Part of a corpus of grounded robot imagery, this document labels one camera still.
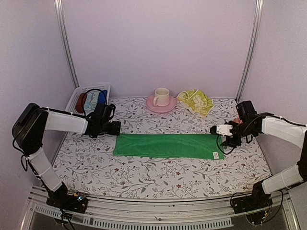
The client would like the cream ceramic mug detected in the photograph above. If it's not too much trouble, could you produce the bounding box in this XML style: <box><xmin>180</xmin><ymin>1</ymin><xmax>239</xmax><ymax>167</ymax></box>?
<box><xmin>153</xmin><ymin>88</ymin><xmax>170</xmax><ymax>107</ymax></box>

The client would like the light blue rolled towel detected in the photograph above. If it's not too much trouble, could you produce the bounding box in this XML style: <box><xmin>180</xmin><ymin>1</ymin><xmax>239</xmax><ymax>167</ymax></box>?
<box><xmin>83</xmin><ymin>93</ymin><xmax>93</xmax><ymax>111</ymax></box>

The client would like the green microfibre towel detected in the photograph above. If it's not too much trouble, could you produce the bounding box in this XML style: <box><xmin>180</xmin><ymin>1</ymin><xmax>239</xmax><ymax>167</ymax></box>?
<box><xmin>113</xmin><ymin>134</ymin><xmax>224</xmax><ymax>160</ymax></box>

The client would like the front aluminium rail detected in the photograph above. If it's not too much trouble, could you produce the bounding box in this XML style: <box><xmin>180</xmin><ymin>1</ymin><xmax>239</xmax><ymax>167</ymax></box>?
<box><xmin>21</xmin><ymin>186</ymin><xmax>300</xmax><ymax>230</ymax></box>

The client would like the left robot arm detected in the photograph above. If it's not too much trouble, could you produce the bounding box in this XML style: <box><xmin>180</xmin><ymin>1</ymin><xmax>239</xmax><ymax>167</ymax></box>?
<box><xmin>12</xmin><ymin>103</ymin><xmax>121</xmax><ymax>208</ymax></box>

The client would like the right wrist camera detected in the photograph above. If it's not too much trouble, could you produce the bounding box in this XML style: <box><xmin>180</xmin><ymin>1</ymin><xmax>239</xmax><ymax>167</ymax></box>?
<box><xmin>210</xmin><ymin>124</ymin><xmax>233</xmax><ymax>137</ymax></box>

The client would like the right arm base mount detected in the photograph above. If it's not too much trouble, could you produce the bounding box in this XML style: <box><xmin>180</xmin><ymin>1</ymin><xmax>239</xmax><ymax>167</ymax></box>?
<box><xmin>230</xmin><ymin>189</ymin><xmax>273</xmax><ymax>214</ymax></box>

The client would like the pale green rolled towel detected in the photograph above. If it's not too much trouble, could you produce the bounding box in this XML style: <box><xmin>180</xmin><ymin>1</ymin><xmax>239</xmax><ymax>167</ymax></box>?
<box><xmin>91</xmin><ymin>92</ymin><xmax>99</xmax><ymax>107</ymax></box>

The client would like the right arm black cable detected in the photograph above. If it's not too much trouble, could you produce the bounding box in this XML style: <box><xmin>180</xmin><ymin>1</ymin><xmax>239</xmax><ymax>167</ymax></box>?
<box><xmin>215</xmin><ymin>134</ymin><xmax>235</xmax><ymax>155</ymax></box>

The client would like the right aluminium frame post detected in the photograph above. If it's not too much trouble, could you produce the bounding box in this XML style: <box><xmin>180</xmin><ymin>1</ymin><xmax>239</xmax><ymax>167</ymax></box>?
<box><xmin>235</xmin><ymin>0</ymin><xmax>263</xmax><ymax>102</ymax></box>

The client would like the yellow patterned towel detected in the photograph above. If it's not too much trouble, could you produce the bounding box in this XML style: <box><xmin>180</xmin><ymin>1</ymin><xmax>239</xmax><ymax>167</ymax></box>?
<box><xmin>177</xmin><ymin>89</ymin><xmax>214</xmax><ymax>118</ymax></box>

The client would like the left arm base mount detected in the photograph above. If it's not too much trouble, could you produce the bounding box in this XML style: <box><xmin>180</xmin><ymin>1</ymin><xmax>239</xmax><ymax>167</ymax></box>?
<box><xmin>46</xmin><ymin>192</ymin><xmax>88</xmax><ymax>214</ymax></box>

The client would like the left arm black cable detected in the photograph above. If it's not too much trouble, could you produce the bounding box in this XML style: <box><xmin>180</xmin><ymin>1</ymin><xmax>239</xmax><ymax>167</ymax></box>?
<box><xmin>83</xmin><ymin>88</ymin><xmax>108</xmax><ymax>115</ymax></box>

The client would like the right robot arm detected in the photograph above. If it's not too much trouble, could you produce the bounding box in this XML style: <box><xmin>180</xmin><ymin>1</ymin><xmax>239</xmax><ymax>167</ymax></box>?
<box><xmin>216</xmin><ymin>101</ymin><xmax>307</xmax><ymax>209</ymax></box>

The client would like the left aluminium frame post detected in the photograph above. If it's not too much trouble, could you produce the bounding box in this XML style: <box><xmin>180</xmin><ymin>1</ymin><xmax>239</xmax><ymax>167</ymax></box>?
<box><xmin>54</xmin><ymin>0</ymin><xmax>80</xmax><ymax>88</ymax></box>

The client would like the white plastic basket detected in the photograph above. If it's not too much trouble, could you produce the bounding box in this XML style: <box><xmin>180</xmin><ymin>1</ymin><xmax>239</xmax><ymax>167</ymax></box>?
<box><xmin>62</xmin><ymin>83</ymin><xmax>112</xmax><ymax>115</ymax></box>

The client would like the pink plate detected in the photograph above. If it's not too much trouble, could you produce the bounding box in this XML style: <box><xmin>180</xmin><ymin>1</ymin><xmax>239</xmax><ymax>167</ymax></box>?
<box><xmin>145</xmin><ymin>94</ymin><xmax>177</xmax><ymax>113</ymax></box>

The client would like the dark red rolled towel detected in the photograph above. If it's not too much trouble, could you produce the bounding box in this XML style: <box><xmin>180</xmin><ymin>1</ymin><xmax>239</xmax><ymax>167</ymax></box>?
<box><xmin>75</xmin><ymin>93</ymin><xmax>87</xmax><ymax>113</ymax></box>

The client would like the aluminium frame post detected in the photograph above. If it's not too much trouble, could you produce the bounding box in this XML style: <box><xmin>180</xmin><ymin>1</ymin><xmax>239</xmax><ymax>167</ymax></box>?
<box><xmin>54</xmin><ymin>0</ymin><xmax>80</xmax><ymax>88</ymax></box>
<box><xmin>235</xmin><ymin>0</ymin><xmax>263</xmax><ymax>102</ymax></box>

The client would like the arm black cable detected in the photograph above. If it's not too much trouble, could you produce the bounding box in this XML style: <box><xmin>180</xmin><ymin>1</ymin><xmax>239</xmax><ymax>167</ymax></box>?
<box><xmin>215</xmin><ymin>134</ymin><xmax>235</xmax><ymax>155</ymax></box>
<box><xmin>83</xmin><ymin>88</ymin><xmax>108</xmax><ymax>115</ymax></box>

